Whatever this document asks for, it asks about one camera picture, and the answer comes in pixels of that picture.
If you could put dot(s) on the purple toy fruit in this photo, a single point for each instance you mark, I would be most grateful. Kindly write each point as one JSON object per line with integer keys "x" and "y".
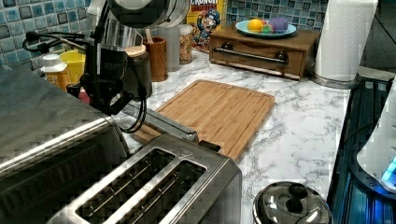
{"x": 280, "y": 24}

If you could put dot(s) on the cereal box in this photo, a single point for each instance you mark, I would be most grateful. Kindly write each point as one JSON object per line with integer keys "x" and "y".
{"x": 205, "y": 17}

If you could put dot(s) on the yellow cup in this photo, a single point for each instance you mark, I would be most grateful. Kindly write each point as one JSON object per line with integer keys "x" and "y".
{"x": 75, "y": 62}

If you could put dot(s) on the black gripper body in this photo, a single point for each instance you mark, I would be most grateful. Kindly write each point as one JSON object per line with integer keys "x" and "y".
{"x": 102, "y": 79}

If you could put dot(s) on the clear cereal jar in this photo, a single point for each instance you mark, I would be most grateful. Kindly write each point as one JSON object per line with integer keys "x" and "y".
{"x": 185, "y": 43}

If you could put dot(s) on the silver toaster oven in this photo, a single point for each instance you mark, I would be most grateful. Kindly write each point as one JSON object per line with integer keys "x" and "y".
{"x": 53, "y": 147}

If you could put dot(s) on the wooden drawer box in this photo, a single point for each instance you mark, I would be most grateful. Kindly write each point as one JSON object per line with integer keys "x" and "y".
{"x": 287, "y": 56}

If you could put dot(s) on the stainless steel toaster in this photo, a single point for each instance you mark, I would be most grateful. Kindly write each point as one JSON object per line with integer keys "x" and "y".
{"x": 168, "y": 181}

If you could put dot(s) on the wooden utensil holder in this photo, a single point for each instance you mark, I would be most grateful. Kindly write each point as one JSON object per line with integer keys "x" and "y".
{"x": 156, "y": 50}

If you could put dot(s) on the green pink toy fruit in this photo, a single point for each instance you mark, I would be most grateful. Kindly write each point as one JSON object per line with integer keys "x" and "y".
{"x": 267, "y": 29}

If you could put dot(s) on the bamboo cutting board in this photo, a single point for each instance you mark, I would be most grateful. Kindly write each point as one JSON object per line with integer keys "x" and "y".
{"x": 222, "y": 114}

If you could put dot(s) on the light blue plate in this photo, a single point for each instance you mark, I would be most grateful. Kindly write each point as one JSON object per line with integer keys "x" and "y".
{"x": 242, "y": 27}

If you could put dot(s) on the black canister wooden lid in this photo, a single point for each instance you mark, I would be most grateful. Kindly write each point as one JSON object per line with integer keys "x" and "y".
{"x": 140, "y": 58}

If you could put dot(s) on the orange toy fruit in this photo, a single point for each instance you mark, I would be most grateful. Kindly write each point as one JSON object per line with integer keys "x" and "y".
{"x": 255, "y": 25}

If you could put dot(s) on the pink container white lid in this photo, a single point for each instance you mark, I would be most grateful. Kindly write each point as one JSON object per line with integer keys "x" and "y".
{"x": 84, "y": 97}

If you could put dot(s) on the white paper towel roll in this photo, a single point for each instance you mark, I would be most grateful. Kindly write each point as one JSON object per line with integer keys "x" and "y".
{"x": 342, "y": 42}

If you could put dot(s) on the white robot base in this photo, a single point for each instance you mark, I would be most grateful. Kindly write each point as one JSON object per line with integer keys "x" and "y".
{"x": 374, "y": 164}

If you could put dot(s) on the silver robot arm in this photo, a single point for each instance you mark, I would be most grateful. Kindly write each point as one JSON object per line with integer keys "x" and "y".
{"x": 110, "y": 25}

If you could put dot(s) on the orange bottle white cap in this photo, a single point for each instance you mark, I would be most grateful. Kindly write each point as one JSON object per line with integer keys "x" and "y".
{"x": 56, "y": 71}

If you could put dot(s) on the frosted plastic tumbler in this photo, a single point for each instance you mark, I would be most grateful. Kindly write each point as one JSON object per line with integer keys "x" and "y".
{"x": 171, "y": 36}

